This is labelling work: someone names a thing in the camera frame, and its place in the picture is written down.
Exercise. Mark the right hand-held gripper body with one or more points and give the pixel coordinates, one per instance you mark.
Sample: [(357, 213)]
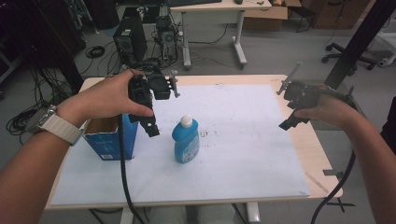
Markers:
[(302, 95)]

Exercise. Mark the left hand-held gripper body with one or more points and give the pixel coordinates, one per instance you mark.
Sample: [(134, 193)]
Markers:
[(141, 90)]

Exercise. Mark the person's right hand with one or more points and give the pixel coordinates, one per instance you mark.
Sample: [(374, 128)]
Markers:
[(333, 109)]

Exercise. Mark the person's left hand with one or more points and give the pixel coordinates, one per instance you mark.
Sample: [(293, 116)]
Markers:
[(102, 96)]

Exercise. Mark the grey computer tower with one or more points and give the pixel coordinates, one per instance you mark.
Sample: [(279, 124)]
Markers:
[(168, 40)]

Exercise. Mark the black computer tower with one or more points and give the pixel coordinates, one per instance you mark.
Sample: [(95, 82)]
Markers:
[(130, 40)]

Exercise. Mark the black office chair base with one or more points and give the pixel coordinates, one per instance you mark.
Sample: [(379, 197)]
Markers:
[(345, 57)]

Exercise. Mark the blue bottle with white cap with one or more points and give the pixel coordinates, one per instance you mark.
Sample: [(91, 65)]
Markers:
[(186, 141)]

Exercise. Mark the blue cardboard box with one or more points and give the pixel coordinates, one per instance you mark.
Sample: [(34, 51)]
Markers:
[(109, 140)]

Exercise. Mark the brown cardboard box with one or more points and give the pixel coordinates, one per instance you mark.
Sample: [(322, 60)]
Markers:
[(267, 17)]

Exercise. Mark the white paper mat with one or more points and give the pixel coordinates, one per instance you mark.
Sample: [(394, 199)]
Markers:
[(236, 146)]

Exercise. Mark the white desk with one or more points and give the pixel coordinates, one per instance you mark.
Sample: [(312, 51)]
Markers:
[(214, 6)]

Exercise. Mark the white band wristwatch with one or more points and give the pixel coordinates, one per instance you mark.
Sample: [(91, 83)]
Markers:
[(59, 126)]

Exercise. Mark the black computer mouse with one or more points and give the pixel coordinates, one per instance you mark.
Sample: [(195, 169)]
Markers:
[(238, 1)]

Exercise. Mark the person's dark clothing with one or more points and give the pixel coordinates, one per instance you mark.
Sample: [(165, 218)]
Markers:
[(389, 124)]

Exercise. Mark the black metal post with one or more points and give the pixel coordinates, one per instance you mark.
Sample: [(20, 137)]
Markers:
[(361, 40)]

